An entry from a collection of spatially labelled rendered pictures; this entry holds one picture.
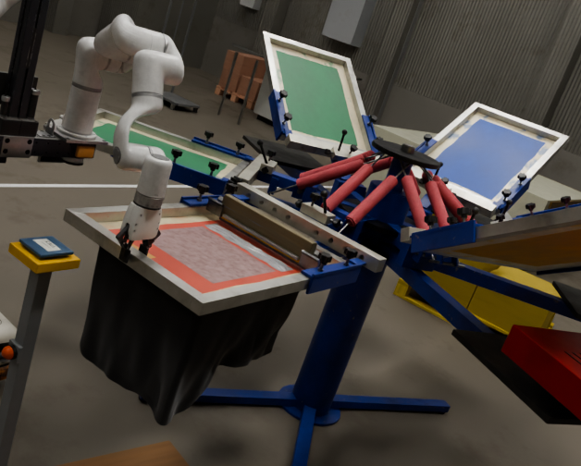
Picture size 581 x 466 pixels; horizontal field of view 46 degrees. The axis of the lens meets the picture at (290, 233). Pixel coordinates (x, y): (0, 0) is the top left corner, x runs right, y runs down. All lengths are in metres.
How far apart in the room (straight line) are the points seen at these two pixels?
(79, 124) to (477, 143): 2.38
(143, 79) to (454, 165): 2.26
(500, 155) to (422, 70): 7.58
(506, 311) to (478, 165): 1.53
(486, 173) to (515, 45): 7.18
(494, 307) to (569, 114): 5.78
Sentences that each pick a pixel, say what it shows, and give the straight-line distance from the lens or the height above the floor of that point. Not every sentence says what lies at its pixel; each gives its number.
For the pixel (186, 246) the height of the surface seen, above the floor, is 0.96.
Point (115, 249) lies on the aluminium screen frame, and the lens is 1.95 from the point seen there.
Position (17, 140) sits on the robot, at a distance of 2.22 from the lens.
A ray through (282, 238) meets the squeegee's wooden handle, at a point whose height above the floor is 1.02.
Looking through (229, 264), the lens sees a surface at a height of 0.96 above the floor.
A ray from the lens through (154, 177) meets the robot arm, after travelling 1.81.
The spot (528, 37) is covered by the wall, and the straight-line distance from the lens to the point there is 10.83.
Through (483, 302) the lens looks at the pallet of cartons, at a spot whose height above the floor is 0.25.
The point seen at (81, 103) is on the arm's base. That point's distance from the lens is 2.29.
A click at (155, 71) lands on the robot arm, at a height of 1.46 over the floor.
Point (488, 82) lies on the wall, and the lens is 10.93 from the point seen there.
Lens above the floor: 1.73
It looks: 17 degrees down
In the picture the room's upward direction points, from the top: 19 degrees clockwise
